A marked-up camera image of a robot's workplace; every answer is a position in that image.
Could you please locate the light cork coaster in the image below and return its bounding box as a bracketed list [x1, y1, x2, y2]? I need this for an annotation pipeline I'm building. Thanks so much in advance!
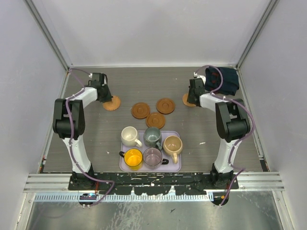
[182, 93, 196, 107]
[103, 95, 121, 111]

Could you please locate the yellow glass mug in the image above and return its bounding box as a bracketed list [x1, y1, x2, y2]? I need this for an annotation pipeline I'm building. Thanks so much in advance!
[119, 149, 143, 171]

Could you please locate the white slotted cable duct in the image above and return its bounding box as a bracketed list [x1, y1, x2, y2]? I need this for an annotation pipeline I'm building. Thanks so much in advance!
[34, 192, 213, 203]

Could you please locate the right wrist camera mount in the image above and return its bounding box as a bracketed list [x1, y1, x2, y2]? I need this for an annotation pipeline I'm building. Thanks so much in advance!
[193, 72, 206, 83]

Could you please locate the aluminium frame post right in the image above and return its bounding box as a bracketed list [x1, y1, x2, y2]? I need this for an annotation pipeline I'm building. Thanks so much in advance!
[236, 0, 280, 70]

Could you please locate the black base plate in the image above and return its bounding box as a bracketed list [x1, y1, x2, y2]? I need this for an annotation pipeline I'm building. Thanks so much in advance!
[68, 172, 231, 196]

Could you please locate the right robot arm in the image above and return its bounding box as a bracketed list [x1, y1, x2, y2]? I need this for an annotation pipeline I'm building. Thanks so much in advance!
[187, 78, 251, 189]

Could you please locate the aluminium frame post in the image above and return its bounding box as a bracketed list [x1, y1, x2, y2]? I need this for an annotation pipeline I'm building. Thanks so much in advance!
[24, 0, 70, 71]
[236, 0, 280, 70]

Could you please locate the aluminium frame post left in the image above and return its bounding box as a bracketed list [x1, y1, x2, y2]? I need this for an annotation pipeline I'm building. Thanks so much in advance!
[24, 0, 70, 71]

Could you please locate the grey-green ceramic mug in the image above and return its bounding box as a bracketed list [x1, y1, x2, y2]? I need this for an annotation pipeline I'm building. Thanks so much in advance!
[143, 127, 163, 150]

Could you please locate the clear purple glass mug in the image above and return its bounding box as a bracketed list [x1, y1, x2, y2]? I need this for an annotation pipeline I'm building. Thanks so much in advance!
[143, 148, 169, 170]

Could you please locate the white ceramic mug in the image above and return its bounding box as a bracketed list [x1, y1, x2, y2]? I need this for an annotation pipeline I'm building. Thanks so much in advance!
[121, 126, 142, 148]

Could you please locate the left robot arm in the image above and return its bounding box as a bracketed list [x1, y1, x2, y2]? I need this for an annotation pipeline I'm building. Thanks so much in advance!
[53, 72, 112, 190]

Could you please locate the beige ceramic mug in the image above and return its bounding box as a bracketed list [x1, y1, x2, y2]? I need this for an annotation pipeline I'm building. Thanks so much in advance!
[163, 136, 183, 164]

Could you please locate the aluminium frame rail front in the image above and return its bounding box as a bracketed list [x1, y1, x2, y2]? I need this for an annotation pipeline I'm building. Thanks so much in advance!
[24, 172, 284, 192]

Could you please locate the dark wooden coaster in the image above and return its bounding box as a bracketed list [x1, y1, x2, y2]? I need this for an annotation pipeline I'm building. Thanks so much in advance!
[131, 102, 150, 119]
[146, 112, 165, 129]
[156, 98, 175, 115]

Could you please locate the lavender plastic tray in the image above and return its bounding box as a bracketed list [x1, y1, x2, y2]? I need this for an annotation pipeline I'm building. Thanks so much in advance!
[119, 130, 181, 173]

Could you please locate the dark blue folded cloth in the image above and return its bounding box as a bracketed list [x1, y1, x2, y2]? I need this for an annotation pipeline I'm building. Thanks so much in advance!
[205, 67, 239, 96]

